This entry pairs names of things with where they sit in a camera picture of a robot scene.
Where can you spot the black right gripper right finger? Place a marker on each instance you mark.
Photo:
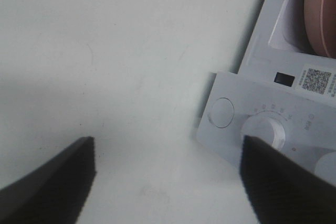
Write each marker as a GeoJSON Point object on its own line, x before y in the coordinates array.
{"type": "Point", "coordinates": [281, 191]}

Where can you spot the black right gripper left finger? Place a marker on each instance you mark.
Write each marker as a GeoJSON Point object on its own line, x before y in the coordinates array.
{"type": "Point", "coordinates": [56, 192]}

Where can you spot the white microwave knob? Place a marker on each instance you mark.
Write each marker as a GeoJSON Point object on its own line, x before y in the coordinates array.
{"type": "Point", "coordinates": [268, 129]}
{"type": "Point", "coordinates": [325, 167]}

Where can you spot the round white door button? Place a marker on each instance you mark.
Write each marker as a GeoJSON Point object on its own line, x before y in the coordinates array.
{"type": "Point", "coordinates": [221, 113]}

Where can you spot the pink round plate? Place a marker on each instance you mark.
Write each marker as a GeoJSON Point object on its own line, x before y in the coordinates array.
{"type": "Point", "coordinates": [319, 22]}

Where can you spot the white microwave oven body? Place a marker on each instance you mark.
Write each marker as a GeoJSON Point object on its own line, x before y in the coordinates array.
{"type": "Point", "coordinates": [265, 86]}

